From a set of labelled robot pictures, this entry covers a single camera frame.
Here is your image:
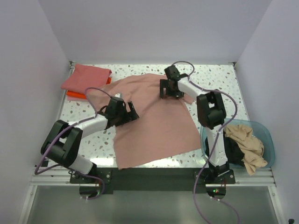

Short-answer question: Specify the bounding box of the dusty pink printed t-shirt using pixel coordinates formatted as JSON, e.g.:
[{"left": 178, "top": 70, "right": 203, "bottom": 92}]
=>
[{"left": 102, "top": 74, "right": 201, "bottom": 169}]

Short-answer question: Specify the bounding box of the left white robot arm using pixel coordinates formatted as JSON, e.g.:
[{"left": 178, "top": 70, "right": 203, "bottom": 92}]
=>
[{"left": 41, "top": 97, "right": 139, "bottom": 183}]

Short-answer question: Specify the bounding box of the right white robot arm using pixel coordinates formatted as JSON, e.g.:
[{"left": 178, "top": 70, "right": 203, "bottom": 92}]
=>
[{"left": 160, "top": 65, "right": 230, "bottom": 183}]

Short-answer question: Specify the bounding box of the folded salmon pink t-shirt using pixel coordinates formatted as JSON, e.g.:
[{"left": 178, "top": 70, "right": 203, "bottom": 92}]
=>
[{"left": 61, "top": 64, "right": 112, "bottom": 94}]

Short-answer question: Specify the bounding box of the folded orange t-shirt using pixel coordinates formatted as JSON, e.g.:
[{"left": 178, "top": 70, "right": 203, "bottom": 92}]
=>
[{"left": 66, "top": 77, "right": 112, "bottom": 99}]

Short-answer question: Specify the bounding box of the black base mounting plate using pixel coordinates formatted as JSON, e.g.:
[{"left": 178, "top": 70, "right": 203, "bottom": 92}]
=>
[{"left": 69, "top": 168, "right": 236, "bottom": 196}]

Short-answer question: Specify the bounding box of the black t-shirt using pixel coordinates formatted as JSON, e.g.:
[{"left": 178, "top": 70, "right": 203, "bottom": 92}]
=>
[{"left": 224, "top": 137, "right": 245, "bottom": 167}]

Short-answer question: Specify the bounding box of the translucent blue plastic bin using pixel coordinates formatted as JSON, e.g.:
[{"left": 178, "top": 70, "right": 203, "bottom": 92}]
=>
[{"left": 200, "top": 119, "right": 276, "bottom": 169}]

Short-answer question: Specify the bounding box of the beige t-shirt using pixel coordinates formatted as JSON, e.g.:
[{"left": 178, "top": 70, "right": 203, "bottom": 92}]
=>
[{"left": 224, "top": 124, "right": 268, "bottom": 176}]

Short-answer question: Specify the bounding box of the aluminium front rail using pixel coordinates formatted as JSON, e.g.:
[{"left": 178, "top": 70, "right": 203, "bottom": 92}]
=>
[{"left": 30, "top": 168, "right": 276, "bottom": 190}]

